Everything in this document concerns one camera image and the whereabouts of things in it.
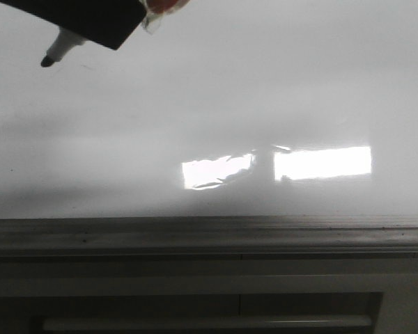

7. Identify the grey aluminium whiteboard frame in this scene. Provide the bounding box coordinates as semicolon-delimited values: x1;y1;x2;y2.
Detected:
0;215;418;333

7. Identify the red magnet taped to marker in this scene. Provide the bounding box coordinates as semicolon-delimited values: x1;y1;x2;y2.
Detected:
140;0;189;34

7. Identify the white whiteboard surface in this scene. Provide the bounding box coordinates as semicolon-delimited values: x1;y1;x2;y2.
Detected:
0;1;418;218

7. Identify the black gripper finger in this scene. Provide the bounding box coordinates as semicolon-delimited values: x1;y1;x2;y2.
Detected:
0;0;147;50

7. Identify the white black whiteboard marker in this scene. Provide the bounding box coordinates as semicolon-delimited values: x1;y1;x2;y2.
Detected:
40;27;87;67

